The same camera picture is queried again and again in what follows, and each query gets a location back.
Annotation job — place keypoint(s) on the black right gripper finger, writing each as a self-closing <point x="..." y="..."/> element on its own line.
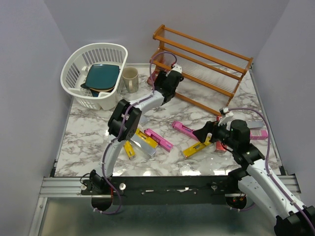
<point x="201" y="134"/>
<point x="209" y="127"/>

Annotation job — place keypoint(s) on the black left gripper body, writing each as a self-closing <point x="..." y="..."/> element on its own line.
<point x="161" y="77"/>

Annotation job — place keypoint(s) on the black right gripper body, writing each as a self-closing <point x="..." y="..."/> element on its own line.
<point x="222" y="133"/>

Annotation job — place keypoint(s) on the red Muesrgtei toothpaste box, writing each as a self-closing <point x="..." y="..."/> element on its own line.
<point x="220" y="148"/>

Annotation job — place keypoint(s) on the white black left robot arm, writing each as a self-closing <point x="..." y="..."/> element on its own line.
<point x="124" y="121"/>

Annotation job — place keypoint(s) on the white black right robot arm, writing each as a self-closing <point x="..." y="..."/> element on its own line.
<point x="257" y="180"/>

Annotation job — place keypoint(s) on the orange wooden shelf rack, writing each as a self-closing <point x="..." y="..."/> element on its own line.
<point x="212" y="74"/>

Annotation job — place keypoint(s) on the yellow Curaprox box right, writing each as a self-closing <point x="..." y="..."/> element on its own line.
<point x="195" y="148"/>

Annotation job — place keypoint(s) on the yellow curaprox box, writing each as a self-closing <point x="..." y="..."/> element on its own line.
<point x="150" y="141"/>
<point x="129" y="150"/>
<point x="195" y="148"/>

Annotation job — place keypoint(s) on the pink Curaprox box far right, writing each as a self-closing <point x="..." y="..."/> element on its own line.
<point x="258" y="134"/>

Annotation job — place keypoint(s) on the pink Curaprox box near rack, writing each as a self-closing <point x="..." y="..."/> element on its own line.
<point x="177" y="125"/>

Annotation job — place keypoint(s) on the pink Curaprox box centre left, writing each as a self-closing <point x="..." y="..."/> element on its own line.
<point x="166" y="145"/>

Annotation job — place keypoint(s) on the beige ceramic mug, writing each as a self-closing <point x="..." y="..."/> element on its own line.
<point x="130" y="79"/>

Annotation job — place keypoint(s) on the silver toothpaste box near basket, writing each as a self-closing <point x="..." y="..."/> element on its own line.
<point x="143" y="120"/>

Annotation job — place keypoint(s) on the silver toothpaste box left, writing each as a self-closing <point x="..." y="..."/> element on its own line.
<point x="144" y="146"/>

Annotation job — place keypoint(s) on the yellow Curaprox box centre left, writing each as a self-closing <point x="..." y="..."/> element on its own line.
<point x="150" y="141"/>

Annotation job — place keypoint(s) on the teal square plate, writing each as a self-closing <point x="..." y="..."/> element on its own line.
<point x="102" y="76"/>

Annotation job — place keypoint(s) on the yellow Curaprox box far left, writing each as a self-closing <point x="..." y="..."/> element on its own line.
<point x="129" y="150"/>

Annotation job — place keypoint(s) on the white plastic dish basket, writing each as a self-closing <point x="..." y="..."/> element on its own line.
<point x="76" y="68"/>

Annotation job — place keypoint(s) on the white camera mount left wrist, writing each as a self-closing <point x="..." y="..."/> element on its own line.
<point x="176" y="68"/>

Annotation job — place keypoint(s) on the white camera mount wrist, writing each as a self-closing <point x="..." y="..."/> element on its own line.
<point x="176" y="68"/>
<point x="226" y="116"/>

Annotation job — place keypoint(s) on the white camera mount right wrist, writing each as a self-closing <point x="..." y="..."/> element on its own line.
<point x="226" y="116"/>

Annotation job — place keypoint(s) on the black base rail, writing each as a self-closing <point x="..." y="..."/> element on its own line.
<point x="217" y="190"/>

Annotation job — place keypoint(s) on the aluminium frame rail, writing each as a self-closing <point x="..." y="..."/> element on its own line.
<point x="68" y="187"/>

